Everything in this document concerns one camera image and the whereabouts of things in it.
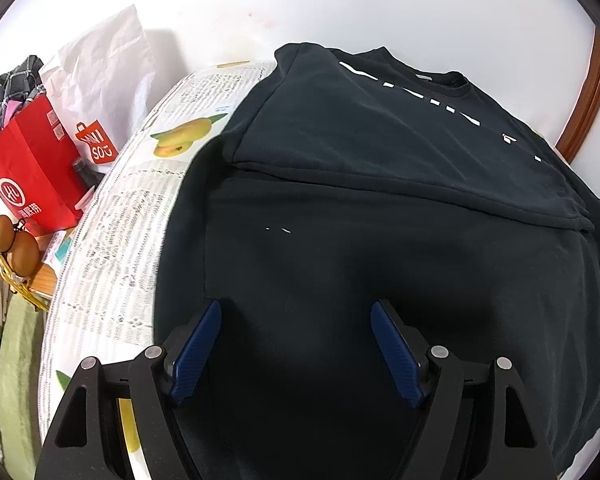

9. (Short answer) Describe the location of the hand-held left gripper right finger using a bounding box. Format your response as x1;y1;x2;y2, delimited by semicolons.
370;300;557;480

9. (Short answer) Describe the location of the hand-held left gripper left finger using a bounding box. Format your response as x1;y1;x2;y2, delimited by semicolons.
34;299;226;480

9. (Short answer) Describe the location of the black sweatshirt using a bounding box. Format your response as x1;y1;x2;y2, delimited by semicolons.
152;42;600;480

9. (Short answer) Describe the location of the fruit print tablecloth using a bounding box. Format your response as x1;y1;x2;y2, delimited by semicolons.
37;60;600;480

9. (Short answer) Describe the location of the green cloth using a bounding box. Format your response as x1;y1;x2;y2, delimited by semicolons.
0;294;47;480

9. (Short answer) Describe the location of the brown gourd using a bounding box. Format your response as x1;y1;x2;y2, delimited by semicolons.
0;214;43;277

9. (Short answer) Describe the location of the red paper bag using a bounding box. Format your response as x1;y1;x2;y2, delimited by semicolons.
0;95;98;238

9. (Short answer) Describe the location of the white shopping bag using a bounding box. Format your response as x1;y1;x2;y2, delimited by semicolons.
40;4;153;173

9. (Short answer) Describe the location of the dark checkered cloth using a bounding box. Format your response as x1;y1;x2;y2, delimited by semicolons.
0;55;48;151

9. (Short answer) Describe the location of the yellow cord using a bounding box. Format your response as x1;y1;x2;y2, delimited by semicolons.
0;250;52;312

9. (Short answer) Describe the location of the wooden door frame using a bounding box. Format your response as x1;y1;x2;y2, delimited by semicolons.
555;25;600;163

